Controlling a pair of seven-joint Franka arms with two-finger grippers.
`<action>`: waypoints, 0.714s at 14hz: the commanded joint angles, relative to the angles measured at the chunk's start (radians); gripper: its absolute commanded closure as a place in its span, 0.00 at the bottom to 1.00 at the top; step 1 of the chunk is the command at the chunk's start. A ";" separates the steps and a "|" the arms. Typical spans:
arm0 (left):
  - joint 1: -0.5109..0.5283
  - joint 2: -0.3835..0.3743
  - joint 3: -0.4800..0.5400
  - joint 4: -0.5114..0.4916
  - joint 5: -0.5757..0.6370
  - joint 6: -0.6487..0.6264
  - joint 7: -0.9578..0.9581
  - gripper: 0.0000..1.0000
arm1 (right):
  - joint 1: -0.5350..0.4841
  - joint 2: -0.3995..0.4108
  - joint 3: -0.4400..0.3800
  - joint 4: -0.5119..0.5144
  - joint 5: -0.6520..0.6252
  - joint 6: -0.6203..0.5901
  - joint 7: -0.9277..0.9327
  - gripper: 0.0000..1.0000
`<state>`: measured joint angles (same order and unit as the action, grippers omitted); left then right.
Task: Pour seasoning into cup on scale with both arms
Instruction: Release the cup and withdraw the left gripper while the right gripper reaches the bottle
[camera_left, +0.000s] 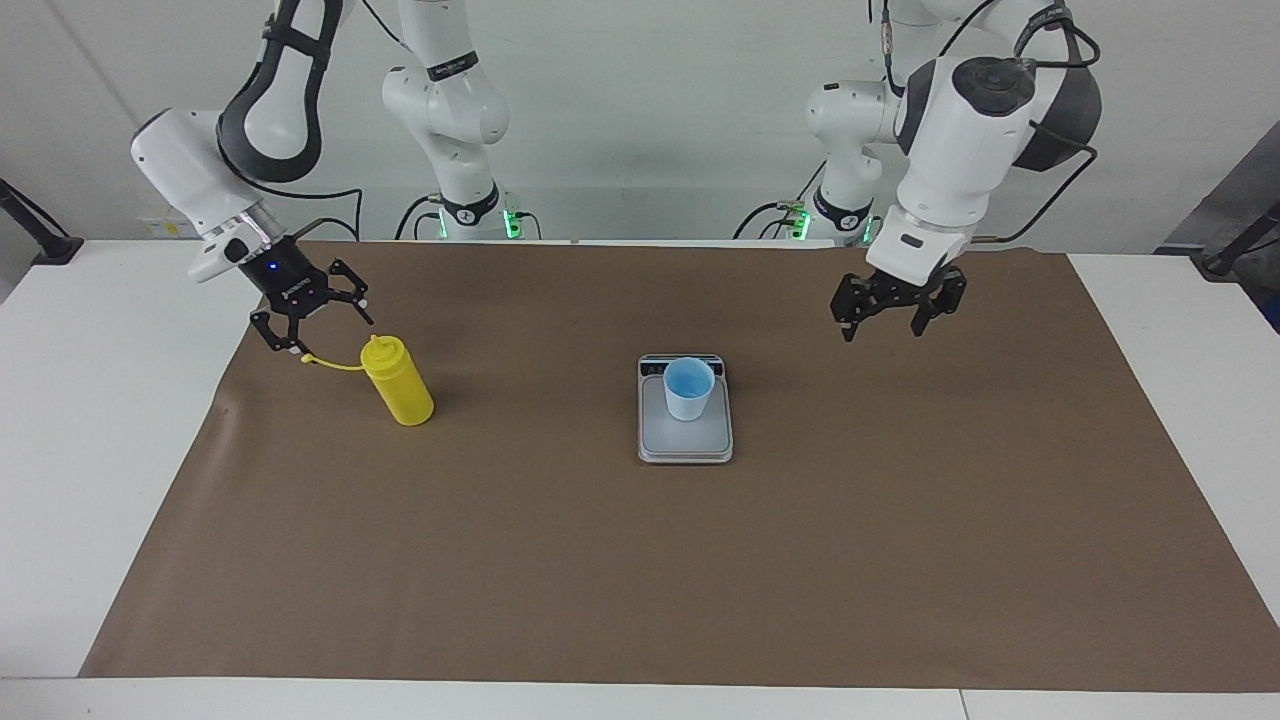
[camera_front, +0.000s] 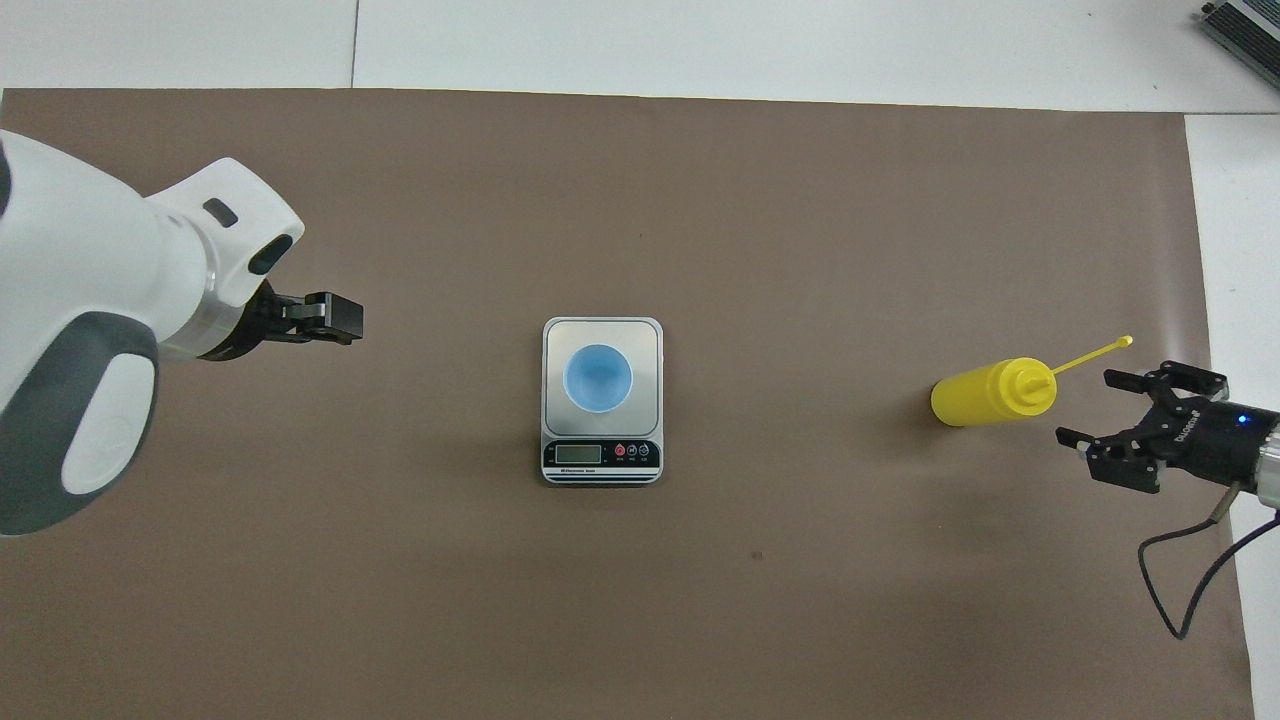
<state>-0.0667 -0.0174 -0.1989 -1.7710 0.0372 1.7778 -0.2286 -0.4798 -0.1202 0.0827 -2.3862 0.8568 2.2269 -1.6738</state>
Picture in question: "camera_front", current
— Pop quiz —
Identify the light blue plastic cup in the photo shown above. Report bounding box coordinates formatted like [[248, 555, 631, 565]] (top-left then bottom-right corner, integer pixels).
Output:
[[562, 343, 634, 415]]

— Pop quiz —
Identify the yellow squeeze bottle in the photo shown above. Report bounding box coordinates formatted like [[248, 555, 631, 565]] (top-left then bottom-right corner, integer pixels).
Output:
[[930, 335, 1134, 429]]

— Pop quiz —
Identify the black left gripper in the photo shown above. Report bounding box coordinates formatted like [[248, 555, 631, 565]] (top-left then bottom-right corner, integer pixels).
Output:
[[215, 280, 365, 361]]

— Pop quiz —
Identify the silver digital kitchen scale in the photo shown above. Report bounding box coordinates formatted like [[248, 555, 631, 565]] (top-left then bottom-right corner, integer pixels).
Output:
[[541, 316, 665, 487]]

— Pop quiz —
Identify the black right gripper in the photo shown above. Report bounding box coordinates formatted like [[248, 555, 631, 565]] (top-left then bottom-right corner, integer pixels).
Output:
[[1055, 360, 1276, 496]]

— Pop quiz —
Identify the brown table mat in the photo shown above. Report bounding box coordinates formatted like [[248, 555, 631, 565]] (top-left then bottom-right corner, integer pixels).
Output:
[[0, 88, 1256, 720]]

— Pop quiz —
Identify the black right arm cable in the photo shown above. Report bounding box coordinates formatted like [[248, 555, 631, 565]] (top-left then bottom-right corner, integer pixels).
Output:
[[1138, 480, 1280, 641]]

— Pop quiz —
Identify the grey ribbed metal device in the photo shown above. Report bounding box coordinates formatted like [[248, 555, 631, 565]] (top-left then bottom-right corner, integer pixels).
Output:
[[1198, 0, 1280, 63]]

